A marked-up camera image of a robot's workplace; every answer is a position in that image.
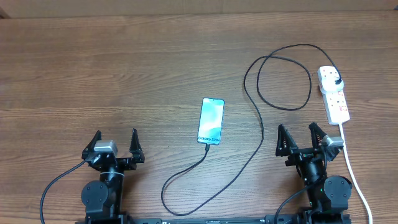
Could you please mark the white USB charger plug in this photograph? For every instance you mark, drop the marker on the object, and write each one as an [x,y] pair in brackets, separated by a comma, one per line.
[330,85]

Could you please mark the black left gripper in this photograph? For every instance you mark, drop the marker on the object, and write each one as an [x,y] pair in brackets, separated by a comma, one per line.
[129,163]

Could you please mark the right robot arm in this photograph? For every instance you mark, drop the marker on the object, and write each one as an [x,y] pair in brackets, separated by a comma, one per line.
[328,195]

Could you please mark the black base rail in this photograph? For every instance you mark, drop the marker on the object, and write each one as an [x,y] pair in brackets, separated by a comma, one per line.
[268,219]

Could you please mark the blue-screen Samsung smartphone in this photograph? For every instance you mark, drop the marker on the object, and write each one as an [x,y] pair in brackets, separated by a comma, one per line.
[211,121]

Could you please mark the white power strip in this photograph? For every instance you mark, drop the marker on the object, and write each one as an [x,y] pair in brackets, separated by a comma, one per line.
[335,103]

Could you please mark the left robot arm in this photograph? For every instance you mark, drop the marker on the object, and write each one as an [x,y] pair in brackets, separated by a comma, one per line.
[103,198]

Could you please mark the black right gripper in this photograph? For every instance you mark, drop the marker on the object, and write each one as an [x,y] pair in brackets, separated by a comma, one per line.
[298,155]

